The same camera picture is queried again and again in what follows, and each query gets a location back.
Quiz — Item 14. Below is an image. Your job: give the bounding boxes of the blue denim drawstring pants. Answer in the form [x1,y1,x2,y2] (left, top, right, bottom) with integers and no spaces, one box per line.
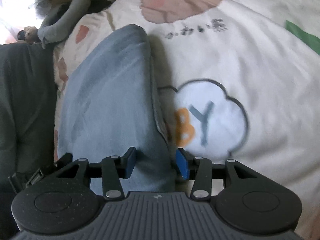
[57,24,176,192]

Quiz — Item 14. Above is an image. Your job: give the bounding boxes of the dark green pillow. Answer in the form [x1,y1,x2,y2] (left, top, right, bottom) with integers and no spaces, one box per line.
[1,43,56,239]

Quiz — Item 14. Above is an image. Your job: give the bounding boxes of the cream bear print bedsheet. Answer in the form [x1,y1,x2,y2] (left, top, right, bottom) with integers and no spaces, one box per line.
[55,0,319,239]

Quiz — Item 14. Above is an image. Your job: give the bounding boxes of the small teddy bear toy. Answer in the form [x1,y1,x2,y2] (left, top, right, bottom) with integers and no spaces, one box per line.
[17,26,40,44]

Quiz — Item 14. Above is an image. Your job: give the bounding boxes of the grey curved neck pillow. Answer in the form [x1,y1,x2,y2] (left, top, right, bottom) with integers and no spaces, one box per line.
[37,0,91,49]

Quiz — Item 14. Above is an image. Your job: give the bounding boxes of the white plastic wrapped pillow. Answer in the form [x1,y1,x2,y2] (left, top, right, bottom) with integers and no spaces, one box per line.
[1,0,50,44]

